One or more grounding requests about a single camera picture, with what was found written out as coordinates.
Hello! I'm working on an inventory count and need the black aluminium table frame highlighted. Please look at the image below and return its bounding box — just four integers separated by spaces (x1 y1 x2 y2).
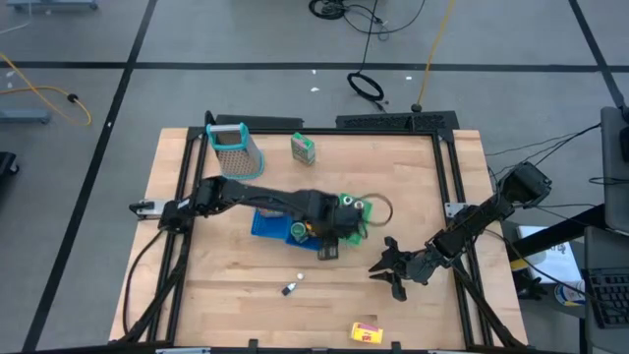
117 125 530 351

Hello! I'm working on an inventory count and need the thin black cable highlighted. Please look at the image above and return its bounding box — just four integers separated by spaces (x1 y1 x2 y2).
486 122 603 171

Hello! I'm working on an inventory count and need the yellow hanging cable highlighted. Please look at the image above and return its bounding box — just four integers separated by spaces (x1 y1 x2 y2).
415 0 457 112

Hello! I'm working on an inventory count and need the white paper sheet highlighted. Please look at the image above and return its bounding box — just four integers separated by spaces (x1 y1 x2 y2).
515 224 584 285

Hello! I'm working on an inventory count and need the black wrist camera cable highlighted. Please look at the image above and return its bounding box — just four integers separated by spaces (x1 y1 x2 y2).
361 192 394 228

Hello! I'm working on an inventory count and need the black bar-shaped box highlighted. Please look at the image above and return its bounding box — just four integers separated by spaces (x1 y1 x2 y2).
214 113 305 130

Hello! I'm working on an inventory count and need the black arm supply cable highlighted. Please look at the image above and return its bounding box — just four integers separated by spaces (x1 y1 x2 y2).
121 228 169 336

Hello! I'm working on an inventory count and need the yellow floor cable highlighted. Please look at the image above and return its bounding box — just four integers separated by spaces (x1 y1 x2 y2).
0 51 93 128

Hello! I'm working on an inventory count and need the green Apple Jacks cereal box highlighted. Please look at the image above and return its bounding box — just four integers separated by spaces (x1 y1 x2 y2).
289 132 317 167

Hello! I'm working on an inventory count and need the yellow Corn Pops cereal box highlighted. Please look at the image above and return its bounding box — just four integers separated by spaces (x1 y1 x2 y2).
349 322 384 345

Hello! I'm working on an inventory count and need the black floor cable coil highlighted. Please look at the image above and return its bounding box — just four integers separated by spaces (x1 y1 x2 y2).
346 0 389 113
308 0 429 35

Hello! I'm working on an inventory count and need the black perforated box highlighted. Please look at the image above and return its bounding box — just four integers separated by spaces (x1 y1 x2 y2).
335 110 461 132

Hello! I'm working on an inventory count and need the green plastic basket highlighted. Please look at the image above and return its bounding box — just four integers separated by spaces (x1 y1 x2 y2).
337 192 374 248

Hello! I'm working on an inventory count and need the green-lid herb jar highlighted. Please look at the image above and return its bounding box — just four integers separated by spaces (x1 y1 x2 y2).
289 220 310 243

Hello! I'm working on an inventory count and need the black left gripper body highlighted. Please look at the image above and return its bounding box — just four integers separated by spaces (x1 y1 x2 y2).
316 194 368 243

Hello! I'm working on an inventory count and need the round printed disc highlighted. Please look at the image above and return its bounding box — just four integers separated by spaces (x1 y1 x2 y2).
553 279 587 307

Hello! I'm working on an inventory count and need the black laptop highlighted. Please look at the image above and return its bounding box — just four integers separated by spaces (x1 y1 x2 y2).
583 225 629 329

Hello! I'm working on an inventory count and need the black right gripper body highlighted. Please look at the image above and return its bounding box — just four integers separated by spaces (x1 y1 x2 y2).
400 248 441 285

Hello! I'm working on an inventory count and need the grey cart base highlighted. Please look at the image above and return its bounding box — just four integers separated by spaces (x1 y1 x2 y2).
0 107 52 125
5 0 99 12

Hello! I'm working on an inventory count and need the metal box grater teal trim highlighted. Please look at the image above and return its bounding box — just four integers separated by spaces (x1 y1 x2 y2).
204 122 266 181

